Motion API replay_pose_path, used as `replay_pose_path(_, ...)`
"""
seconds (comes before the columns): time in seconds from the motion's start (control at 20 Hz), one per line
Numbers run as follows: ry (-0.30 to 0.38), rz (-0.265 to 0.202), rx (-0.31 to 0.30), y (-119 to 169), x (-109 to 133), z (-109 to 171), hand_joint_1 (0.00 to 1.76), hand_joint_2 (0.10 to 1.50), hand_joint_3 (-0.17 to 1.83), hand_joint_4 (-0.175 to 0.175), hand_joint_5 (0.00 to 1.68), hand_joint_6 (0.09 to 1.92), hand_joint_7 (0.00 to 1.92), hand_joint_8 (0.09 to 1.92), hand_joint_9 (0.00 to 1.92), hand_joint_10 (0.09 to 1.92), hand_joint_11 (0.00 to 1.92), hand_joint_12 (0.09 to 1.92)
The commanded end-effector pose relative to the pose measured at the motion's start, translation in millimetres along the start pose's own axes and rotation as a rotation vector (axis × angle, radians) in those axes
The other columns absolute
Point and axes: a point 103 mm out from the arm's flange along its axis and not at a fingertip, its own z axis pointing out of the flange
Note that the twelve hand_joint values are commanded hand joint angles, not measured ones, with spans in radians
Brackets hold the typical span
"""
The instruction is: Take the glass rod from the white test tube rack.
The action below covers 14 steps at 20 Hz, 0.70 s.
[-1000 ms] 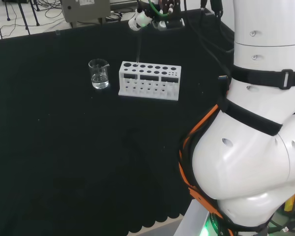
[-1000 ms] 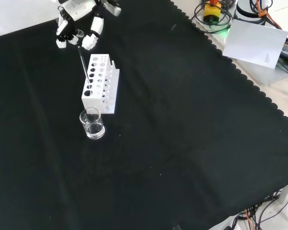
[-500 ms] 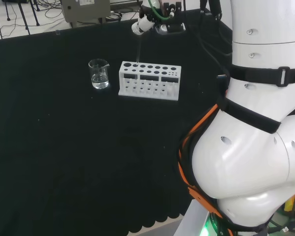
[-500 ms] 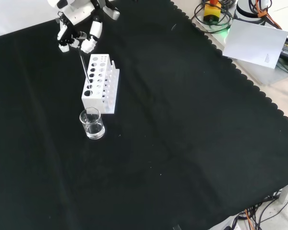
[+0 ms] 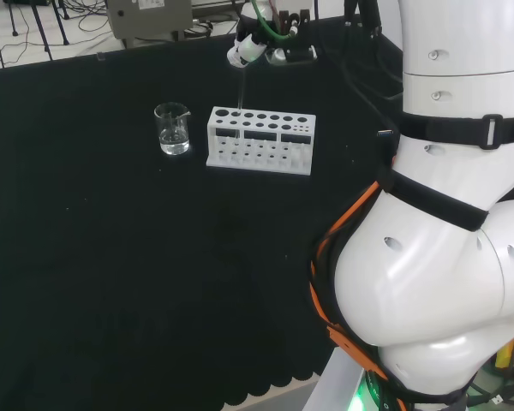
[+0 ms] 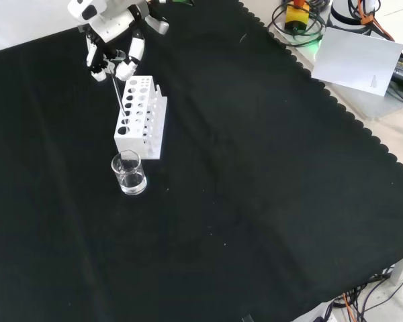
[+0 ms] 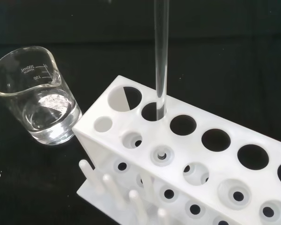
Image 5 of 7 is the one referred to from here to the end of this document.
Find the yellow stop button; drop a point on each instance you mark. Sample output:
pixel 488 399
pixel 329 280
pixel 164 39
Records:
pixel 512 355

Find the grey metal cabinet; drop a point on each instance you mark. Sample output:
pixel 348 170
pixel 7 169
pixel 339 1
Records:
pixel 154 17

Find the black tripod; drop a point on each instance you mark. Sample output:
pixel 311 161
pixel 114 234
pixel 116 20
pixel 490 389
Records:
pixel 43 30

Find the clear plastic cloth clip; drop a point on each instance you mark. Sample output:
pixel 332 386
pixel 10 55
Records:
pixel 99 56

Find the black bench cloth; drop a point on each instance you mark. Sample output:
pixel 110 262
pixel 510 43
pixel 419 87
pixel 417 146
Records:
pixel 111 257

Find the clear glass rod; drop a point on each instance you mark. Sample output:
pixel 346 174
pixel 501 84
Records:
pixel 241 90

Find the glass beaker with water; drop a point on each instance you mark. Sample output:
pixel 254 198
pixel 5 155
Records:
pixel 173 143

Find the white test tube rack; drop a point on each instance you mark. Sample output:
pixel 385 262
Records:
pixel 261 124

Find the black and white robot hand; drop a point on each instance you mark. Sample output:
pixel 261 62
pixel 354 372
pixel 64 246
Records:
pixel 297 51

